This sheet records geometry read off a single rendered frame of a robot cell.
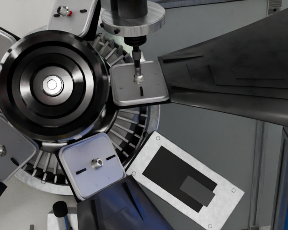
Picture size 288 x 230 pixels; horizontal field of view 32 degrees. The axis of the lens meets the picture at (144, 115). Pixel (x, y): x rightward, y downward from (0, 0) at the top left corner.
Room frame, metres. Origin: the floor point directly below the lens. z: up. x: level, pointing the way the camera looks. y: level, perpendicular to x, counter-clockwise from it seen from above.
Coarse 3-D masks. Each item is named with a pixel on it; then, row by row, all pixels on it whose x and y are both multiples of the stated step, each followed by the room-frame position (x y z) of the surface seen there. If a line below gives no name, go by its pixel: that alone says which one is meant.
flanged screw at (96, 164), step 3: (93, 159) 0.44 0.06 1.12; (96, 159) 0.44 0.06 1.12; (99, 159) 0.44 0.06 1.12; (93, 162) 0.44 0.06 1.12; (96, 162) 0.44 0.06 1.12; (99, 162) 0.44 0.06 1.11; (102, 162) 0.44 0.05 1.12; (93, 165) 0.44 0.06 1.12; (96, 165) 0.43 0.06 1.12; (99, 165) 0.43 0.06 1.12; (102, 165) 0.44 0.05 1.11; (93, 168) 0.44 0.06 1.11; (96, 168) 0.44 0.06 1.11; (99, 168) 0.44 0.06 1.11
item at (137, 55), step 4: (136, 48) 0.50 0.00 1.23; (132, 52) 0.50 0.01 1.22; (136, 52) 0.50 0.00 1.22; (140, 52) 0.50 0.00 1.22; (132, 56) 0.50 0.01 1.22; (136, 56) 0.50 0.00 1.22; (140, 56) 0.50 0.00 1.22; (136, 60) 0.50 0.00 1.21; (136, 64) 0.50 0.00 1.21; (136, 68) 0.50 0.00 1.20; (140, 68) 0.51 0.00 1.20; (136, 72) 0.50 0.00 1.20; (140, 72) 0.50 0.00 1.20
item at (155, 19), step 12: (108, 0) 0.51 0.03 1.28; (108, 12) 0.51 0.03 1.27; (156, 12) 0.50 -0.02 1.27; (108, 24) 0.48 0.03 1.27; (120, 24) 0.48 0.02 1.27; (132, 24) 0.48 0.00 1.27; (144, 24) 0.47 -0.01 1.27; (156, 24) 0.48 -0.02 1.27; (120, 36) 0.48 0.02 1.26; (132, 36) 0.47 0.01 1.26
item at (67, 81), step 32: (64, 32) 0.48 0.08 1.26; (0, 64) 0.46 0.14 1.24; (32, 64) 0.46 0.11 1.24; (64, 64) 0.46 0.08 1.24; (96, 64) 0.46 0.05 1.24; (0, 96) 0.44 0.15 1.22; (32, 96) 0.44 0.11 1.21; (64, 96) 0.45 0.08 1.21; (96, 96) 0.44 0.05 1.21; (32, 128) 0.42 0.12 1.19; (64, 128) 0.42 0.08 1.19; (96, 128) 0.50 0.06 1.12
